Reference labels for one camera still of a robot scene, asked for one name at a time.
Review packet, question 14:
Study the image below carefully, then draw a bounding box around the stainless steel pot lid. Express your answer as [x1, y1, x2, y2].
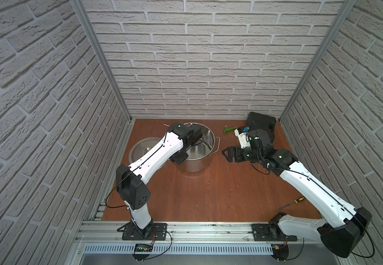
[128, 138, 161, 164]

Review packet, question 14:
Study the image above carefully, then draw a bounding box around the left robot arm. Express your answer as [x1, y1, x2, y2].
[115, 122, 202, 230]

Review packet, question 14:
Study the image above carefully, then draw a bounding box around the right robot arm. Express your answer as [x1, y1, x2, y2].
[222, 146, 372, 258]

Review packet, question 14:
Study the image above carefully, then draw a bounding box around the green plastic tap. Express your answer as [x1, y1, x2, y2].
[223, 126, 237, 134]

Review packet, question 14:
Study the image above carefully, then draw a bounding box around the black plastic case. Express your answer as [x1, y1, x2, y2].
[247, 112, 276, 142]

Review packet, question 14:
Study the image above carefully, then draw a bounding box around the right controller board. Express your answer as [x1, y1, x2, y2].
[271, 244, 289, 261]

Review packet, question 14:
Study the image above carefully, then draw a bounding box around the controller board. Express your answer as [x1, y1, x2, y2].
[133, 244, 153, 261]
[271, 244, 289, 261]

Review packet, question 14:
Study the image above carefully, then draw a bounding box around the left controller board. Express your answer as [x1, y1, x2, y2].
[133, 244, 153, 261]

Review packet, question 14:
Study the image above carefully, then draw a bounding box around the white vent grille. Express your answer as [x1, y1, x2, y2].
[83, 242, 273, 256]

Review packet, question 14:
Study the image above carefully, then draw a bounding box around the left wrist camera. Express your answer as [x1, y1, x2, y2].
[185, 123, 202, 148]

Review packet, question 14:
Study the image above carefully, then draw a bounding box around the yellow handled screwdriver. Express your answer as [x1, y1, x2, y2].
[278, 197, 306, 210]

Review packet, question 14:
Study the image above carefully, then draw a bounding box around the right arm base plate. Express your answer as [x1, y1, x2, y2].
[251, 223, 297, 242]

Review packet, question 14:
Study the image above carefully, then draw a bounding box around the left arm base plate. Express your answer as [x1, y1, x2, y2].
[117, 222, 168, 241]

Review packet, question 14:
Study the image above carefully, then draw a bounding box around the aluminium front rail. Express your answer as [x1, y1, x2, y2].
[75, 221, 348, 245]

